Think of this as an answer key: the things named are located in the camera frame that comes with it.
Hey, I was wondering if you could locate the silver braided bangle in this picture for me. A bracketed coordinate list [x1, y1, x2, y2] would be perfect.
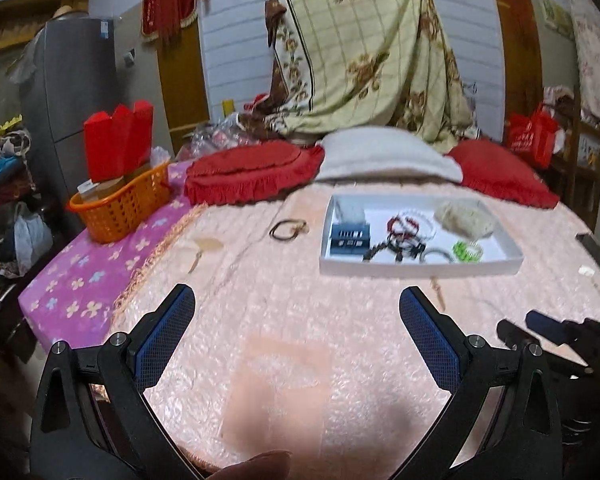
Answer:
[419, 247, 455, 264]

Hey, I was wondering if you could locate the green bead bracelet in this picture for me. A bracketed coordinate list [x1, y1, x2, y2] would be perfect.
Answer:
[450, 239, 486, 265]

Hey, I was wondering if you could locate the black braided hair tie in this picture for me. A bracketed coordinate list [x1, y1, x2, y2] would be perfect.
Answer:
[386, 236, 427, 264]

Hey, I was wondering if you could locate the cream dotted organza scrunchie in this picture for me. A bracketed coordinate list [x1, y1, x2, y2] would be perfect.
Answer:
[434, 202, 495, 242]

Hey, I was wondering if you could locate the red bead bracelet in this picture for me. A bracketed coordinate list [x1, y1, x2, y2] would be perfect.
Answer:
[386, 214, 421, 244]

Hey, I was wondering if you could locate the white pearl bead necklace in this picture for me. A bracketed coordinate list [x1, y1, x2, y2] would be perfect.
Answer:
[398, 208, 438, 242]

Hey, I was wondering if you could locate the blue rectangular claw clip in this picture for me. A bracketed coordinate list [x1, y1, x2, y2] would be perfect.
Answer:
[329, 222, 370, 256]

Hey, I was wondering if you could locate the person's hand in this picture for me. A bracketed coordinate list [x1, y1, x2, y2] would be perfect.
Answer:
[209, 451, 291, 480]

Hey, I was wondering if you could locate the pink textured bedspread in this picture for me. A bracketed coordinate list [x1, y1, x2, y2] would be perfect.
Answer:
[92, 176, 600, 480]

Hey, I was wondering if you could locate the white shallow cardboard tray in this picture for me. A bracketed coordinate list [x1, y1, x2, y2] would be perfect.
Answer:
[320, 194, 524, 278]

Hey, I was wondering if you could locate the orange plastic basket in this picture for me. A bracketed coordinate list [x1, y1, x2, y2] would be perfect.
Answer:
[66, 162, 172, 244]

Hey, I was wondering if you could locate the red ruffled pillow right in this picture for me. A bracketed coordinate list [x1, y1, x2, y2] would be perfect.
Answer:
[448, 139, 559, 209]

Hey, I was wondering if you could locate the red ruffled pillow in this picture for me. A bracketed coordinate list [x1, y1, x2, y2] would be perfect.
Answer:
[448, 139, 559, 209]
[184, 140, 325, 206]

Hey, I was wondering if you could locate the red gift bag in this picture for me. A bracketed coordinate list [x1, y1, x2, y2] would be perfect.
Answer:
[505, 103, 560, 170]

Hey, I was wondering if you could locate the red box in basket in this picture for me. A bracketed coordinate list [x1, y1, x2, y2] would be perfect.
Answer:
[83, 100, 154, 183]

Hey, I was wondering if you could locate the white fleece pillow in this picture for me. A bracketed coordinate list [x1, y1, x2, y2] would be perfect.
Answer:
[315, 126, 463, 183]

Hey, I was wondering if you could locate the red ruffled pillow left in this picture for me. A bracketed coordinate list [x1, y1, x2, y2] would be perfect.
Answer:
[184, 140, 325, 206]

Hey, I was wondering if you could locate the grey refrigerator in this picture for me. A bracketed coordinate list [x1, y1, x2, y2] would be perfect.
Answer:
[15, 6, 173, 205]

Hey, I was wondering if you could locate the floral beige quilt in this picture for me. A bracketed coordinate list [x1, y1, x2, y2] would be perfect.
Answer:
[239, 0, 474, 154]

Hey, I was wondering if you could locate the brown hair tie with charm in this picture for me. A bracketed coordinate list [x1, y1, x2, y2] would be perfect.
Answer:
[267, 218, 310, 243]

